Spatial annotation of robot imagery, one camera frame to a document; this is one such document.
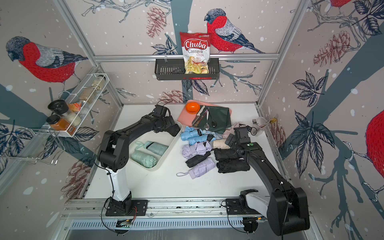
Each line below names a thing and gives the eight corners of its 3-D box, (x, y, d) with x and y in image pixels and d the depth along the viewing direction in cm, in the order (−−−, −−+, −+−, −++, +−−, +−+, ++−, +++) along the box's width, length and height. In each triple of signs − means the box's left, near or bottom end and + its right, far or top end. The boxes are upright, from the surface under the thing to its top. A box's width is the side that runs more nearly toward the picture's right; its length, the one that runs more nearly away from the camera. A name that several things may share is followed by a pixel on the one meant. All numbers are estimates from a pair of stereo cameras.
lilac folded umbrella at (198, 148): (183, 159, 91) (182, 155, 87) (182, 148, 96) (181, 144, 92) (212, 155, 93) (213, 151, 89) (209, 144, 98) (210, 140, 94)
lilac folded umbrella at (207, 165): (180, 185, 82) (180, 184, 79) (176, 175, 86) (176, 173, 83) (216, 167, 89) (216, 165, 86) (210, 159, 92) (211, 156, 89)
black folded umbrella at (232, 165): (218, 173, 86) (219, 171, 82) (216, 163, 90) (217, 160, 86) (248, 171, 86) (250, 168, 83) (244, 160, 91) (246, 157, 87)
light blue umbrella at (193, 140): (188, 145, 96) (188, 143, 94) (187, 139, 99) (187, 136, 97) (215, 141, 98) (216, 139, 95) (214, 135, 101) (214, 133, 98)
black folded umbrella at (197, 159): (190, 169, 87) (190, 167, 84) (186, 164, 90) (186, 161, 87) (210, 155, 93) (211, 153, 90) (206, 150, 95) (206, 147, 92)
